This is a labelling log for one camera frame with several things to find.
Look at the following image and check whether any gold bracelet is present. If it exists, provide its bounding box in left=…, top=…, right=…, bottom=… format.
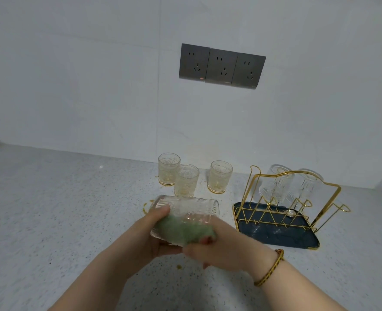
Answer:
left=254, top=249, right=285, bottom=287

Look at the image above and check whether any cluster of embossed glasses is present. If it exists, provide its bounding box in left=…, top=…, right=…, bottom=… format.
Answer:
left=158, top=152, right=234, bottom=198

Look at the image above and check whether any green cloth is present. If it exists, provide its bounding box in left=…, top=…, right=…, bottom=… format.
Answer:
left=153, top=214, right=218, bottom=247

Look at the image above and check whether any single embossed clear glass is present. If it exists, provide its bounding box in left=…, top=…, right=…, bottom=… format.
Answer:
left=290, top=168, right=323, bottom=208
left=259, top=164, right=295, bottom=204
left=149, top=195, right=220, bottom=248

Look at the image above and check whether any person's left hand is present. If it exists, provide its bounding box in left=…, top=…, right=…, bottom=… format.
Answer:
left=113, top=205, right=184, bottom=273

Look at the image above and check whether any person's right hand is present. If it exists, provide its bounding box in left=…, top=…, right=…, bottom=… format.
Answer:
left=183, top=220, right=277, bottom=273

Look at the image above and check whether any person's left forearm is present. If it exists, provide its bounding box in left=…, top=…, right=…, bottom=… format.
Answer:
left=48, top=252, right=140, bottom=311

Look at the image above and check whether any person's right forearm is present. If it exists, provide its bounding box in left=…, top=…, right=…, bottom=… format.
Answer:
left=259, top=255, right=344, bottom=311

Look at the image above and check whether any gold wire cup rack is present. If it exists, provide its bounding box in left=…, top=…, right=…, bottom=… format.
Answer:
left=232, top=165, right=351, bottom=251

